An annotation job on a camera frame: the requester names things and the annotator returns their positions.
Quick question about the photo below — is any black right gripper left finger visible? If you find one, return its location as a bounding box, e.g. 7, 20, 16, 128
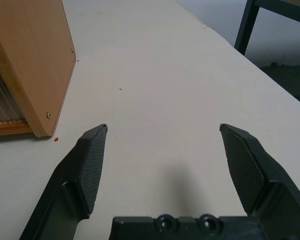
18, 123, 109, 240

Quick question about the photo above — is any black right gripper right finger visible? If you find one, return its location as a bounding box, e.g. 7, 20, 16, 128
219, 123, 300, 240

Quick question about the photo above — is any ribbed glass sliding door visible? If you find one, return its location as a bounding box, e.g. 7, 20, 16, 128
0, 56, 28, 125

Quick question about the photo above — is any brown wooden cabinet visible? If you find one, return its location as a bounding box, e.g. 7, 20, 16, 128
0, 0, 77, 138

